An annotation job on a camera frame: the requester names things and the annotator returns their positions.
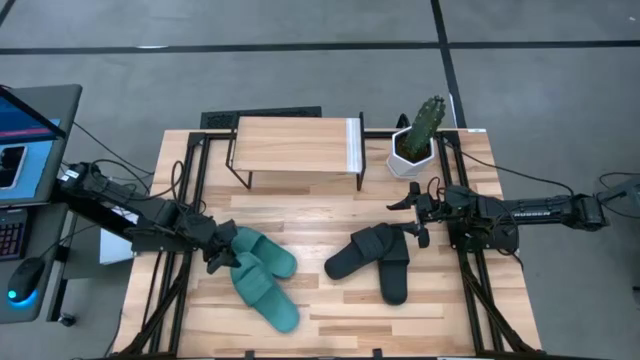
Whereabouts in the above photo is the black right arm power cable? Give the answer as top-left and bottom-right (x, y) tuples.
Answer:
(442, 141), (576, 197)

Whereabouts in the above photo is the grey desk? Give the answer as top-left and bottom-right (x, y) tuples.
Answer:
(0, 202), (76, 325)

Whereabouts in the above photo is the backlit black keyboard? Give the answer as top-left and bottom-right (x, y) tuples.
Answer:
(0, 208), (29, 262)

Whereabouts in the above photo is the green rubber slide sandal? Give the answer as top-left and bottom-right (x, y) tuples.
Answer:
(230, 225), (299, 280)
(229, 251), (302, 335)

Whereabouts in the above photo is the black rubber slide sandal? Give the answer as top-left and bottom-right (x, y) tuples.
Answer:
(376, 224), (412, 307)
(323, 223), (397, 282)

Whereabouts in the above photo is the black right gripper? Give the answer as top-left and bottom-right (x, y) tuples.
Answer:
(386, 181), (454, 250)

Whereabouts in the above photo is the wooden shelf with black legs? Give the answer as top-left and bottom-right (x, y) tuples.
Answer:
(224, 112), (367, 192)

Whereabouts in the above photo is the white box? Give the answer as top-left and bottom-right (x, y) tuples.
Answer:
(98, 227), (135, 266)

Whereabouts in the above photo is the grey floor power box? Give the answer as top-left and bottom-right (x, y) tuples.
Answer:
(593, 172), (640, 221)

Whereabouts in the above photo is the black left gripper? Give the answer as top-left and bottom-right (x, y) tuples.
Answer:
(192, 217), (243, 275)

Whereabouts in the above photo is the black monitor cable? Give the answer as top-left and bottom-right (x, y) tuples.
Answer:
(72, 121), (155, 177)

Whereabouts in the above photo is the black mouse with blue light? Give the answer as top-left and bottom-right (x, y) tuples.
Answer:
(6, 256), (46, 304)

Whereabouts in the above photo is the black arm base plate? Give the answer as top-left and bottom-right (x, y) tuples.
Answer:
(446, 219), (521, 252)
(130, 234), (201, 254)

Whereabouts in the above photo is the grey computer monitor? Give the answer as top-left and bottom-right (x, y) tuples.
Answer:
(0, 83), (84, 209)

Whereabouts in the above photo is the black aluminium table frame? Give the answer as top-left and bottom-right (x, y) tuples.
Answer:
(117, 127), (540, 359)

